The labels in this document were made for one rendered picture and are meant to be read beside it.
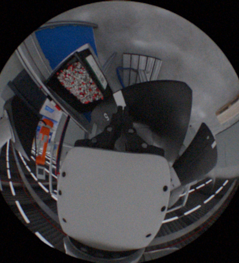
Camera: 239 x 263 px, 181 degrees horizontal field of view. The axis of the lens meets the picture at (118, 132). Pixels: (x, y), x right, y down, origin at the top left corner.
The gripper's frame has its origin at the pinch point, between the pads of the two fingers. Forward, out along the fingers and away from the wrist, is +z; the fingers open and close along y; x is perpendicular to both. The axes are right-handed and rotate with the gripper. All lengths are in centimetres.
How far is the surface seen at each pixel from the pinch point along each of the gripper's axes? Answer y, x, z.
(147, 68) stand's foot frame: 23, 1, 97
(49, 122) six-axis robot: -324, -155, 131
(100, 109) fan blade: -5.1, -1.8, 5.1
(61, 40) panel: -32, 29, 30
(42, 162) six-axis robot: -336, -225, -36
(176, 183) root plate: 22.6, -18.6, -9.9
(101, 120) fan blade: -5.1, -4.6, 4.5
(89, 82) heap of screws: -11.6, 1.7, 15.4
